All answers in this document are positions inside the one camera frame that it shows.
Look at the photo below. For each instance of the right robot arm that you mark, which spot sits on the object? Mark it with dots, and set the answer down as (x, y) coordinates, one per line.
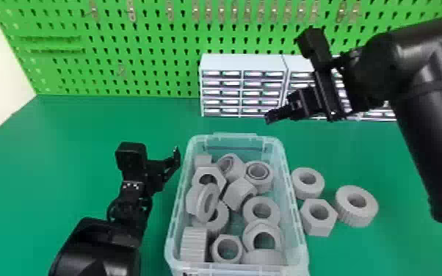
(429, 108)

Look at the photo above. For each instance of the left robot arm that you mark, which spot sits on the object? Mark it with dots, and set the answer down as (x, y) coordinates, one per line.
(101, 246)

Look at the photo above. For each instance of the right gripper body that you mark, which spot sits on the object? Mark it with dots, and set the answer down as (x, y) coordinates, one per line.
(313, 102)

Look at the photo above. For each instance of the clear bin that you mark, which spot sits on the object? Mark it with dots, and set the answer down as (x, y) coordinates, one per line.
(290, 200)

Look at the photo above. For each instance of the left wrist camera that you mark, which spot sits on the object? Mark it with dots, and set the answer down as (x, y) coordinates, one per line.
(130, 156)

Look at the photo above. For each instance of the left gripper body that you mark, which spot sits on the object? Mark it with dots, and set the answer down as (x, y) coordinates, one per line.
(155, 173)

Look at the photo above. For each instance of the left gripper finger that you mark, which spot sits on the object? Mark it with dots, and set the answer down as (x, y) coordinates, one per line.
(174, 160)

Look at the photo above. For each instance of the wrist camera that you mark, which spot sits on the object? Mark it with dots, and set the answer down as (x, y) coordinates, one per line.
(130, 156)
(315, 46)

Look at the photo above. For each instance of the white drawer cabinet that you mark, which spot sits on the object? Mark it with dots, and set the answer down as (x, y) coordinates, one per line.
(300, 75)
(240, 83)

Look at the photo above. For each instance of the grey nut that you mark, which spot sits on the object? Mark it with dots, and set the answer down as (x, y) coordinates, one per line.
(207, 176)
(232, 166)
(318, 217)
(239, 194)

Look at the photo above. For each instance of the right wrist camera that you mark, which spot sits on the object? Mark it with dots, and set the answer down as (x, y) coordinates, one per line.
(315, 46)

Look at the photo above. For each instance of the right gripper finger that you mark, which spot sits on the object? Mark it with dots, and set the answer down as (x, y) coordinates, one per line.
(277, 115)

